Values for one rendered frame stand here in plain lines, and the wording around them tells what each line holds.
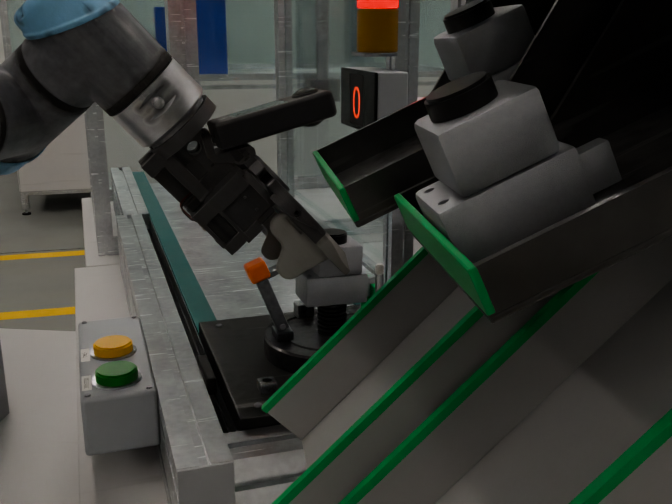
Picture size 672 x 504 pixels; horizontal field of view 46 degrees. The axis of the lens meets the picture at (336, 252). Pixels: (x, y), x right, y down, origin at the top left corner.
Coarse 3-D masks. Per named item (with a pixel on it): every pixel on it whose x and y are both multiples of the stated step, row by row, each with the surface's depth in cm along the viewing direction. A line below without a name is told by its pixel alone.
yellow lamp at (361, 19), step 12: (360, 12) 92; (372, 12) 91; (384, 12) 91; (396, 12) 92; (360, 24) 92; (372, 24) 91; (384, 24) 91; (396, 24) 92; (360, 36) 93; (372, 36) 92; (384, 36) 92; (396, 36) 93; (360, 48) 93; (372, 48) 92; (384, 48) 92; (396, 48) 93
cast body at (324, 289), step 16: (336, 240) 77; (352, 240) 79; (352, 256) 77; (320, 272) 77; (336, 272) 77; (352, 272) 78; (304, 288) 77; (320, 288) 77; (336, 288) 78; (352, 288) 78; (368, 288) 81; (320, 304) 78; (336, 304) 78
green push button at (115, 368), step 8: (104, 368) 77; (112, 368) 77; (120, 368) 77; (128, 368) 77; (136, 368) 77; (96, 376) 76; (104, 376) 75; (112, 376) 75; (120, 376) 75; (128, 376) 76; (136, 376) 77; (104, 384) 75; (112, 384) 75; (120, 384) 75
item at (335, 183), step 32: (512, 0) 53; (544, 0) 54; (576, 0) 41; (608, 0) 41; (544, 32) 41; (576, 32) 42; (544, 64) 42; (576, 64) 42; (544, 96) 42; (384, 128) 55; (320, 160) 51; (352, 160) 55; (384, 160) 52; (416, 160) 42; (352, 192) 42; (384, 192) 43
